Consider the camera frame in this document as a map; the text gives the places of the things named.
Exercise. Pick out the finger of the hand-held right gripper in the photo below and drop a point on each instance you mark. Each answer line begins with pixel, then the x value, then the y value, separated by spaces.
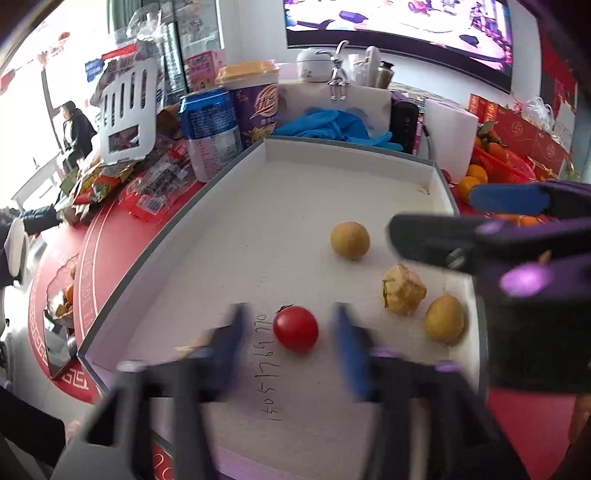
pixel 508 198
pixel 429 240

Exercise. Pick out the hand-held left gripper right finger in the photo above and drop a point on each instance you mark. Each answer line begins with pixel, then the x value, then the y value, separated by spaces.
pixel 348 355

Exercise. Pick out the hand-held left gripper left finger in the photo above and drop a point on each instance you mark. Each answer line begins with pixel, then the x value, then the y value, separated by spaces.
pixel 233 350

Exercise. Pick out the red plastic basket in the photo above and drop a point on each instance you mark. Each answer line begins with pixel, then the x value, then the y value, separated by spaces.
pixel 512 170

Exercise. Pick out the physalis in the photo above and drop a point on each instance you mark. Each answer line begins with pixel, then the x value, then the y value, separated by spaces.
pixel 404 288

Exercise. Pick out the cherry tomato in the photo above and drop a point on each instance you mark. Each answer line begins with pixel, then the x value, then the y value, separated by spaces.
pixel 295 328

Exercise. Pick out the longan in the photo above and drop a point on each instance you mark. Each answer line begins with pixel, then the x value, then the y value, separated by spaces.
pixel 444 319
pixel 350 240

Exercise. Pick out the white shallow cardboard box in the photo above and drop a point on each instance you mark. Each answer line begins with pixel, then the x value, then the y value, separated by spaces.
pixel 286 207

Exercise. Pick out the tangerine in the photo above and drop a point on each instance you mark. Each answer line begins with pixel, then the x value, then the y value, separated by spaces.
pixel 496 152

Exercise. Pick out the white paper towel roll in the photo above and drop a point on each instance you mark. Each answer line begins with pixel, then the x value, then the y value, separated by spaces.
pixel 450 134

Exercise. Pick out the black pouch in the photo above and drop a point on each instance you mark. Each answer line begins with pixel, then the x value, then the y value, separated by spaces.
pixel 404 127

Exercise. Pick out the white storage box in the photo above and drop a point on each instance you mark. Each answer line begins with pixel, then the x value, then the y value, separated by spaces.
pixel 369 104

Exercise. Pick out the blue rubber gloves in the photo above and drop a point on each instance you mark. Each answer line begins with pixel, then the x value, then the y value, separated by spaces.
pixel 332 124

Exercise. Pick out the pile of snack packets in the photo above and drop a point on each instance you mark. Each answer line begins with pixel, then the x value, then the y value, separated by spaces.
pixel 138 184

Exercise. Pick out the blue drink can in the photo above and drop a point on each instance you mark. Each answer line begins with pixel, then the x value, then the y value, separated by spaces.
pixel 210 134

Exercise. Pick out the purple cup with yellow lid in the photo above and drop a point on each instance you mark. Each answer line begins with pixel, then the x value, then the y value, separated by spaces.
pixel 256 101

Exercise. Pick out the white plastic basket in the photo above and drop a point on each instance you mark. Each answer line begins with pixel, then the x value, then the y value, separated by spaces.
pixel 127 106

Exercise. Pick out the pink box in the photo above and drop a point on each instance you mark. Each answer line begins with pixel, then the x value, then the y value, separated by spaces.
pixel 205 71

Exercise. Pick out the glass door cabinet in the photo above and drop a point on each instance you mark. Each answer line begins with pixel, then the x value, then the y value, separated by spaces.
pixel 194 27

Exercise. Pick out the red wall decoration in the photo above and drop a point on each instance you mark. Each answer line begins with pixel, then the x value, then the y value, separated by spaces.
pixel 558 69

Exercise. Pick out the wall television screen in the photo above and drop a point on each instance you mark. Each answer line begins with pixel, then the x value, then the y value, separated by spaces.
pixel 397 27

